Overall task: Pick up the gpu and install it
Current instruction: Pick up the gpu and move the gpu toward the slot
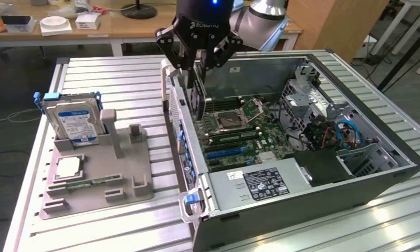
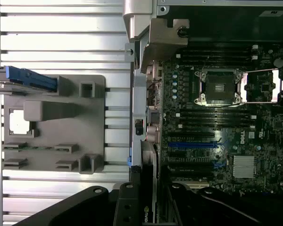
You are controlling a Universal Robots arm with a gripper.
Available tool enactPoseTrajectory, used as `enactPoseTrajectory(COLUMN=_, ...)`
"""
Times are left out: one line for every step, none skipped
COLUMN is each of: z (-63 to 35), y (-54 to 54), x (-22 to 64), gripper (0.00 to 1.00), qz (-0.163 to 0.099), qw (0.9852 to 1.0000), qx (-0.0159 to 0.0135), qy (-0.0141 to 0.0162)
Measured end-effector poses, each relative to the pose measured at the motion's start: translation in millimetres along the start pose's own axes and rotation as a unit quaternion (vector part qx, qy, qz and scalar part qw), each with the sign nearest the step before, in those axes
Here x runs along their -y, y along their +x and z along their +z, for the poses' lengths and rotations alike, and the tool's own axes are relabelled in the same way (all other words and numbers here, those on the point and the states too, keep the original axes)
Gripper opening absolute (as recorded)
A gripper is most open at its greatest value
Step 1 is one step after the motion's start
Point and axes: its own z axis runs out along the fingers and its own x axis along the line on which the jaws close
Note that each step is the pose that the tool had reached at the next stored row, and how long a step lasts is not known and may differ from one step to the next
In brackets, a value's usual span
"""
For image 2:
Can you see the silver socket cover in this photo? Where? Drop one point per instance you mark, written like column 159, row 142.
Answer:
column 261, row 86

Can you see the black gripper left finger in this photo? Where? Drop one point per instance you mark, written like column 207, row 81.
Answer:
column 127, row 207

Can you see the black short expansion slot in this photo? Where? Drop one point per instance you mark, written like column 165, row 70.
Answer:
column 177, row 153

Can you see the green RAM stick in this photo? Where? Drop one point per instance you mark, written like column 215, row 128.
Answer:
column 42, row 148

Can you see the grey parts rack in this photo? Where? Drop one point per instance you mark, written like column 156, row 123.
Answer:
column 61, row 129

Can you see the silver chipset heatsink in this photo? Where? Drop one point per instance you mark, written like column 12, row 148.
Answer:
column 243, row 166

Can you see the green motherboard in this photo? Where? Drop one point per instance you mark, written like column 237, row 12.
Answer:
column 268, row 146

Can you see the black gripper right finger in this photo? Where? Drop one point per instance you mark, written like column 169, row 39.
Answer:
column 186, row 207

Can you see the white expansion slot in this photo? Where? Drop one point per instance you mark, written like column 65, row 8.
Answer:
column 199, row 185

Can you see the black RAM slot bank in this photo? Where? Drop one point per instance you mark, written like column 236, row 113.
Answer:
column 214, row 117
column 214, row 55

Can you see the CPU socket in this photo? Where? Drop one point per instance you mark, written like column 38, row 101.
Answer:
column 218, row 87

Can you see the silver CPU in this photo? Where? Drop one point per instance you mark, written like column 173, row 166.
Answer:
column 19, row 122

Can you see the hard disk with blue caddy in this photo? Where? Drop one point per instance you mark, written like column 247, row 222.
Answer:
column 26, row 77

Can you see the blue expansion slot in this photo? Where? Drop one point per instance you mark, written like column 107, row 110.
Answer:
column 191, row 144

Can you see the open black PC case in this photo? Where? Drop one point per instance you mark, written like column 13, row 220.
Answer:
column 136, row 23

